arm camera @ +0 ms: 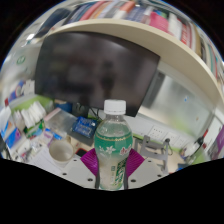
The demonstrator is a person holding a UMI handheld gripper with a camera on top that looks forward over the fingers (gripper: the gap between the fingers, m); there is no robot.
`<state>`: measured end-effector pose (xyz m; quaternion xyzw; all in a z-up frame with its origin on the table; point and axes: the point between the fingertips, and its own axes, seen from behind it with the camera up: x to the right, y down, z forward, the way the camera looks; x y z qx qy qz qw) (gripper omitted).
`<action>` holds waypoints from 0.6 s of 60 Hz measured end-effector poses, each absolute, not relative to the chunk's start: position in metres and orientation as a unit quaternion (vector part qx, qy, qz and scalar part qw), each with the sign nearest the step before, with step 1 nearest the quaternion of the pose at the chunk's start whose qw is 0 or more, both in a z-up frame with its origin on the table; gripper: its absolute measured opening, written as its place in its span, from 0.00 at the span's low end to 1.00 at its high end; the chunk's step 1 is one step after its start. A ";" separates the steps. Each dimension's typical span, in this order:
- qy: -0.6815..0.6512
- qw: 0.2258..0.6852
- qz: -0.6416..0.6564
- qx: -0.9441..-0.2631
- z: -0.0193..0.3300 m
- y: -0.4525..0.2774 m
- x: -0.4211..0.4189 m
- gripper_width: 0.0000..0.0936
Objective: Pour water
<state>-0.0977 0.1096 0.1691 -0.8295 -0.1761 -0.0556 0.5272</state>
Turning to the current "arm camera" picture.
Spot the white wall power outlet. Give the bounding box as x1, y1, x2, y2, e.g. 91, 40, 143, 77
147, 124, 165, 140
164, 131, 178, 145

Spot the black computer monitor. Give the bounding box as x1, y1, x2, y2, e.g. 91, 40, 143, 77
34, 31, 161, 118

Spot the blue snack packet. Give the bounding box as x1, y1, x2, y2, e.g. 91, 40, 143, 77
71, 115, 99, 140

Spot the clear plastic box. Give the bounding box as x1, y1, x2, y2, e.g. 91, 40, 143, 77
44, 107, 80, 135

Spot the wall shelf with books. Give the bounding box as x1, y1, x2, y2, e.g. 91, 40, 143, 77
33, 0, 224, 105

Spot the dark wine bottle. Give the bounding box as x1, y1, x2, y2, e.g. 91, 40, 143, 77
195, 128, 210, 152

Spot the stack of white napkins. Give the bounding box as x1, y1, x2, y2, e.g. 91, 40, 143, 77
13, 100, 48, 130

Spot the grey metal laptop stand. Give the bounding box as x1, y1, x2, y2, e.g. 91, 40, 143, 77
134, 134, 175, 175

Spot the white ribbed mug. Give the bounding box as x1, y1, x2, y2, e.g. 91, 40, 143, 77
48, 138, 75, 168

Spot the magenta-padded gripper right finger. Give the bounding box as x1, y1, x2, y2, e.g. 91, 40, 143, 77
126, 147, 169, 190

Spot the purple hanging banner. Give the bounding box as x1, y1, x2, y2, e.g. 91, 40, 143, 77
213, 125, 224, 158

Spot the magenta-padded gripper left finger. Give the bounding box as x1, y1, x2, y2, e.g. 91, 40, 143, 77
60, 147, 101, 190

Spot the green-labelled clear drink bottle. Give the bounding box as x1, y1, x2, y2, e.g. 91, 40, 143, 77
93, 99, 134, 192

